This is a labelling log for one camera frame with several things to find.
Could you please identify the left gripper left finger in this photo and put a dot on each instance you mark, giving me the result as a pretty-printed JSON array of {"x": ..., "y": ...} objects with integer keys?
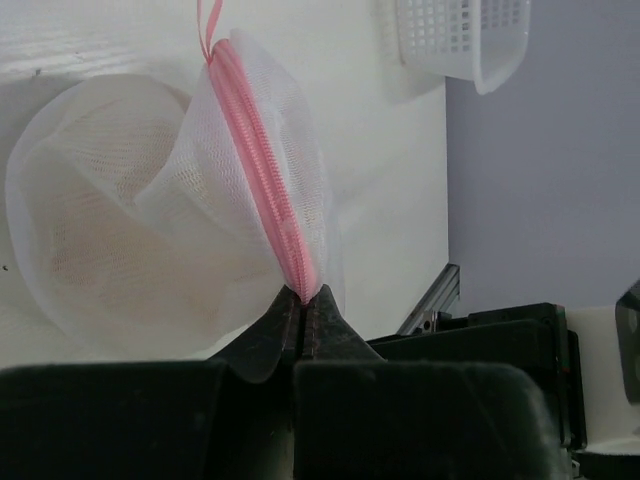
[{"x": 225, "y": 416}]

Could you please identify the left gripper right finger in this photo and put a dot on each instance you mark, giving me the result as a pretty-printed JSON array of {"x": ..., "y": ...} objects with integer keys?
[{"x": 358, "y": 416}]

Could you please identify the white pink mesh laundry bag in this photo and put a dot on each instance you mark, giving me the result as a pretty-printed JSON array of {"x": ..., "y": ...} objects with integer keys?
[{"x": 148, "y": 225}]

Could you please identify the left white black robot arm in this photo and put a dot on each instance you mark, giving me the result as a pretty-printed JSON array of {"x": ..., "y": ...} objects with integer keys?
[{"x": 535, "y": 339}]

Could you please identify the white plastic perforated basket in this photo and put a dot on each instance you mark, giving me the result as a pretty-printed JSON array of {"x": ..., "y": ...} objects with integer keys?
[{"x": 424, "y": 42}]

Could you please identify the aluminium rail frame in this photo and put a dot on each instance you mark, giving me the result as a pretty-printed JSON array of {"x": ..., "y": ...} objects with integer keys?
[{"x": 440, "y": 298}]

